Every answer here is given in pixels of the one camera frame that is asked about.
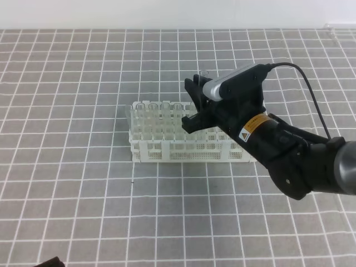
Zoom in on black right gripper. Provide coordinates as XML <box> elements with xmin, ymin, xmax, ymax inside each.
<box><xmin>181</xmin><ymin>74</ymin><xmax>269</xmax><ymax>145</ymax></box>

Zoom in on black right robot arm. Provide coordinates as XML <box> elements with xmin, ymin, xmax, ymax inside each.
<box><xmin>182</xmin><ymin>75</ymin><xmax>355</xmax><ymax>200</ymax></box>

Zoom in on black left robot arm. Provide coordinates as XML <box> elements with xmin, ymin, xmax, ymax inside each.
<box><xmin>34</xmin><ymin>256</ymin><xmax>65</xmax><ymax>267</ymax></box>

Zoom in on white test tube rack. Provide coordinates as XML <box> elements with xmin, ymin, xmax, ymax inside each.
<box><xmin>125</xmin><ymin>101</ymin><xmax>255</xmax><ymax>163</ymax></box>

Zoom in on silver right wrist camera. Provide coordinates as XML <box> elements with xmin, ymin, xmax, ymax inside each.
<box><xmin>202</xmin><ymin>64</ymin><xmax>272</xmax><ymax>102</ymax></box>

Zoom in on grey checked tablecloth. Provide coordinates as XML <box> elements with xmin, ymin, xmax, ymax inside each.
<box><xmin>1</xmin><ymin>29</ymin><xmax>355</xmax><ymax>266</ymax></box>

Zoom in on black right camera cable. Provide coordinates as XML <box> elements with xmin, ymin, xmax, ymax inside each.
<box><xmin>268</xmin><ymin>62</ymin><xmax>332</xmax><ymax>140</ymax></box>

